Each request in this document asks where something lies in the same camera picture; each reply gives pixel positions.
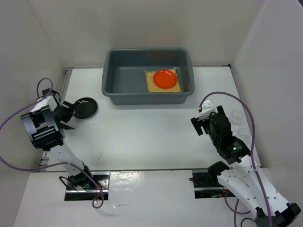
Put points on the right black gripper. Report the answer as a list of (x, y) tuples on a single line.
[(197, 122)]

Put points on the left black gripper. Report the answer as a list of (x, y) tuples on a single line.
[(69, 107)]

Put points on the black round plate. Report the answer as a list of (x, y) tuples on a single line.
[(85, 108)]

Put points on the clear plastic cup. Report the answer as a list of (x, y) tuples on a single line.
[(243, 134), (236, 117)]

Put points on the orange plastic plate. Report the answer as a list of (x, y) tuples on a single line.
[(165, 78)]

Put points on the woven bamboo mat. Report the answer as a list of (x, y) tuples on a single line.
[(152, 88)]

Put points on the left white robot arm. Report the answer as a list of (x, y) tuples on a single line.
[(45, 125)]

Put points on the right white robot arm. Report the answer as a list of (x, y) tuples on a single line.
[(239, 174)]

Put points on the grey plastic bin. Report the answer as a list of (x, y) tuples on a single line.
[(123, 78)]

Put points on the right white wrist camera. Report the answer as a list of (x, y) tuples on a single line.
[(206, 109)]

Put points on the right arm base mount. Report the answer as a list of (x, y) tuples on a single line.
[(204, 187)]

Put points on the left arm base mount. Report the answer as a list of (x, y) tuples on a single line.
[(77, 193)]

